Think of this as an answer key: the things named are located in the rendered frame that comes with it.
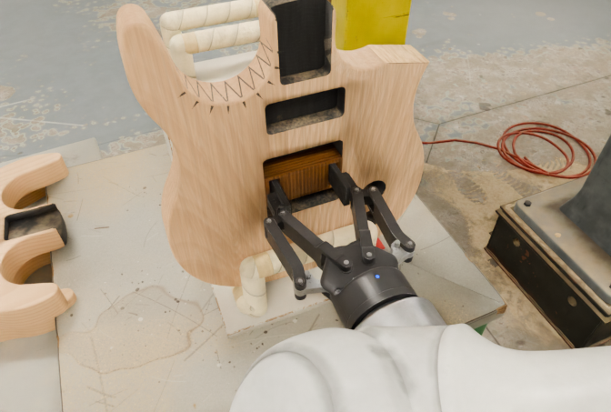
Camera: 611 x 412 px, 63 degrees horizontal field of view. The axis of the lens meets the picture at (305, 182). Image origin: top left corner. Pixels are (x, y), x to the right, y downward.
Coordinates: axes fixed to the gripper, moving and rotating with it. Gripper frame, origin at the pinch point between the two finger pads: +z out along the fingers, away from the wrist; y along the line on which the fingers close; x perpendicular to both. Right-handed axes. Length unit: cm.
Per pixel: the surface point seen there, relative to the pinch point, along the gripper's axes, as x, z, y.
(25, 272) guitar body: -23, 21, -40
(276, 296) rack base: -20.8, -0.6, -4.9
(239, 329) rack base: -20.7, -3.6, -11.5
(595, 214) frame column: -77, 26, 111
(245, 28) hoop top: 6.0, 29.7, 2.1
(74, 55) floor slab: -113, 273, -46
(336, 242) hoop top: -10.2, -2.3, 3.5
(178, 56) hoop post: 3.8, 29.2, -8.8
